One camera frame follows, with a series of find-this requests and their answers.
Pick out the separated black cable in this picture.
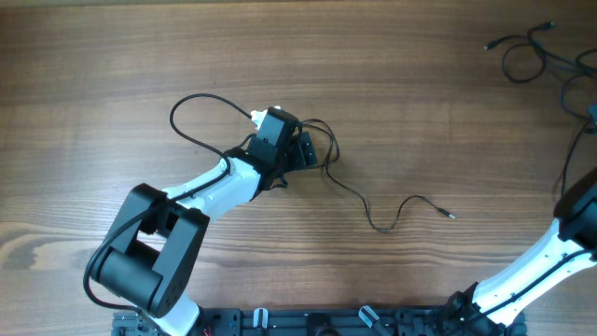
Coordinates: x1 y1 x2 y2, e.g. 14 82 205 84
483 21 597 85
558 49 597 197

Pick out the left camera black cable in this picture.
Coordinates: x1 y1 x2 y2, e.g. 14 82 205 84
82 92 254 314

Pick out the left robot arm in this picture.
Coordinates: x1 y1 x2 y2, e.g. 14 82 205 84
84 106 306 335

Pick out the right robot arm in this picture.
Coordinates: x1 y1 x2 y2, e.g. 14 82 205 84
437 170 596 335

